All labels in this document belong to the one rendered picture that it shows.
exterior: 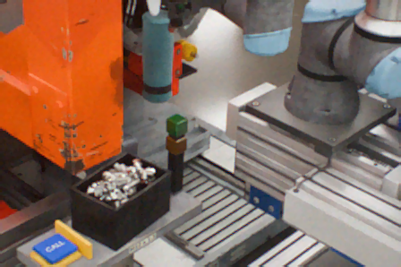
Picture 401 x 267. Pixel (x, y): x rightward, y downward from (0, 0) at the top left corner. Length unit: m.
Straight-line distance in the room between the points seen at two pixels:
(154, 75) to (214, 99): 1.09
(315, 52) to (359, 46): 0.13
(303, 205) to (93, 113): 0.60
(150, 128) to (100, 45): 0.91
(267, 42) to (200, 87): 2.18
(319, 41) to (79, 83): 0.58
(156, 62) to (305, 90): 0.75
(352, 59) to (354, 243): 0.33
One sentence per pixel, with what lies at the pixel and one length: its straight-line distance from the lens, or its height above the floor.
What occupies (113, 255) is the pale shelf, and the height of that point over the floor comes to 0.45.
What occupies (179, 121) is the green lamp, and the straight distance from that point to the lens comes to 1.90.
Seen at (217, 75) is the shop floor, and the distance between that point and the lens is 3.57.
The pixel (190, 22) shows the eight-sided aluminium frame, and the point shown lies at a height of 0.62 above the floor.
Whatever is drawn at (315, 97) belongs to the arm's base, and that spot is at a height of 0.87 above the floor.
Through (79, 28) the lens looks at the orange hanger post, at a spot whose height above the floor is 0.90.
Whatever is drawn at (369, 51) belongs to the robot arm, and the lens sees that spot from 1.47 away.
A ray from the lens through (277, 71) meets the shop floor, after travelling 3.65.
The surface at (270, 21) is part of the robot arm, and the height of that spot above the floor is 1.12.
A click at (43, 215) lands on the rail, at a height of 0.38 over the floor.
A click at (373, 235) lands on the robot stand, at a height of 0.73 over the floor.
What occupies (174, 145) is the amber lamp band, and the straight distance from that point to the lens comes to 1.93.
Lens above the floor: 1.63
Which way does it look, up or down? 31 degrees down
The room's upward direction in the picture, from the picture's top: 3 degrees clockwise
